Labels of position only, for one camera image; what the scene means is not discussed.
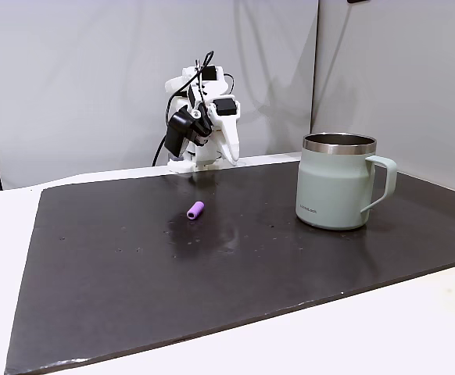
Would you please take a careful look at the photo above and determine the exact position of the pale green steel mug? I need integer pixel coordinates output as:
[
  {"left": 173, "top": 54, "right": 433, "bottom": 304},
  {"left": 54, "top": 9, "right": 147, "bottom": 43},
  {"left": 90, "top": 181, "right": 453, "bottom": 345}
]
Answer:
[{"left": 295, "top": 132, "right": 399, "bottom": 231}]

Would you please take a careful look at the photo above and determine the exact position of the purple pen grip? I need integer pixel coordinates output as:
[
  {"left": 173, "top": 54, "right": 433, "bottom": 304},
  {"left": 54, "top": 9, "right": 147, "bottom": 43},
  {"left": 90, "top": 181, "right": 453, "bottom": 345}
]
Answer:
[{"left": 186, "top": 200, "right": 206, "bottom": 223}]

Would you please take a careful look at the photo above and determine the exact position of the black table mat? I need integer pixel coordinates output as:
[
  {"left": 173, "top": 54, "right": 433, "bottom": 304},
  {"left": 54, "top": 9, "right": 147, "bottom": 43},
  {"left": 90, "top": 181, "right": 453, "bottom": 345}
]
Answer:
[{"left": 3, "top": 159, "right": 455, "bottom": 375}]

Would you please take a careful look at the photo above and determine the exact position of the black camera cable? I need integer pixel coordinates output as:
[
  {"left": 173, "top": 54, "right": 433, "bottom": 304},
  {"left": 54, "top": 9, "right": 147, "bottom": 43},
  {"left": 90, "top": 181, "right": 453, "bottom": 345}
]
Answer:
[{"left": 151, "top": 50, "right": 216, "bottom": 167}]

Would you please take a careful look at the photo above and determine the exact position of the black camera box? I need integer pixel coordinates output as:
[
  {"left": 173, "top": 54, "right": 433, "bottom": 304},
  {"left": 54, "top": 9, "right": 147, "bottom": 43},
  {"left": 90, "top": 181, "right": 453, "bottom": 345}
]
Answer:
[{"left": 163, "top": 110, "right": 213, "bottom": 159}]

